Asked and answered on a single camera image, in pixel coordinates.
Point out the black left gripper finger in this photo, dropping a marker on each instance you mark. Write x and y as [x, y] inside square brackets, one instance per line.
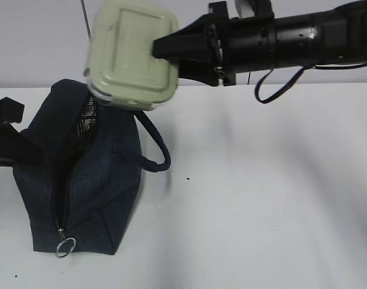
[17, 149]
[11, 111]

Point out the dark blue lunch bag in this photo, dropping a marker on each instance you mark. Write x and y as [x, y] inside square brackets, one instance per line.
[80, 197]

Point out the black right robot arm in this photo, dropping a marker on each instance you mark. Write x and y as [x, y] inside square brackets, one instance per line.
[336, 37]

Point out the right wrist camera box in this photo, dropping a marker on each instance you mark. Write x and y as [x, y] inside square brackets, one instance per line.
[244, 8]

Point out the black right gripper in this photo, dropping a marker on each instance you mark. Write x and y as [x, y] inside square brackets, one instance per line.
[246, 45]

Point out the green lidded food container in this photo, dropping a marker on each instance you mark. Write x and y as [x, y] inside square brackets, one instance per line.
[120, 68]

